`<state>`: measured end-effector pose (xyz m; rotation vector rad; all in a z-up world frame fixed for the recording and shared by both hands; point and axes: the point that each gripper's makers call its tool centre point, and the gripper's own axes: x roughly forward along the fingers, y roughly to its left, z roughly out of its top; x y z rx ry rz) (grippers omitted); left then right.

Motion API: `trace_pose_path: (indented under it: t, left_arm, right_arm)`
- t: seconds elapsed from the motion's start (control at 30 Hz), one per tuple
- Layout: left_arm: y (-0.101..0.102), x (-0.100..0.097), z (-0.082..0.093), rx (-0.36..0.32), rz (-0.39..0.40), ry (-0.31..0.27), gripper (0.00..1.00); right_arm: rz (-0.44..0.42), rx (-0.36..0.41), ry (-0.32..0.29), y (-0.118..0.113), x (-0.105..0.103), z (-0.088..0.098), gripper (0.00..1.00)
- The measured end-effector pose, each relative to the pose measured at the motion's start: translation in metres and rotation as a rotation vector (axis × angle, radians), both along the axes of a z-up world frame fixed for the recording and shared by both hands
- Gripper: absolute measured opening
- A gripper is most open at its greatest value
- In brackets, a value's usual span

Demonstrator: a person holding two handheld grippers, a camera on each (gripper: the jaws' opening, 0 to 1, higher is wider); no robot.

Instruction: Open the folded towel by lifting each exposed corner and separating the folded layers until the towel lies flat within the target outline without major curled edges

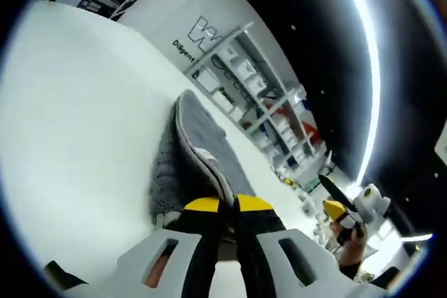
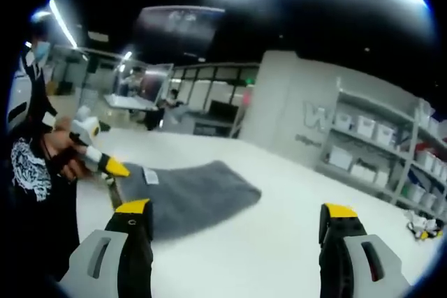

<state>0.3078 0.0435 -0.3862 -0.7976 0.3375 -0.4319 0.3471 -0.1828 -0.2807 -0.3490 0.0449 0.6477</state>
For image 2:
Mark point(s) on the grey towel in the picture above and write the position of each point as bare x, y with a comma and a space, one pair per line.
195, 193

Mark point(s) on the person's left hand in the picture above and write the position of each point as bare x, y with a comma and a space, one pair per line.
59, 144

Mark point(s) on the small yellow black parts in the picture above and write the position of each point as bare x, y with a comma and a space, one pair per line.
424, 228

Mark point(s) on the person's body in black clothing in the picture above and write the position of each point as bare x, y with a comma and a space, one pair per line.
31, 214

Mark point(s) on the grey cabinet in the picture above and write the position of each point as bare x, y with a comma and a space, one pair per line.
206, 125

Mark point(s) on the long ceiling light strip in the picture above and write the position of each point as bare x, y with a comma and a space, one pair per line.
63, 22

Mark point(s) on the grey metal shelf unit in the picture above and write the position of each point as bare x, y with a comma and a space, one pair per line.
401, 151

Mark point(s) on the row of white storage boxes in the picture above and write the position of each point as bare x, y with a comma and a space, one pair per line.
365, 125

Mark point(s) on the black monitor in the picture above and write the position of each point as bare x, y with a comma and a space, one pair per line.
223, 109

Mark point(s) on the pink hanging item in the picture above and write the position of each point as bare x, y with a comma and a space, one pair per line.
247, 98

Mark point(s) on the green exit light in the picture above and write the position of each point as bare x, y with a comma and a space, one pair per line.
249, 81

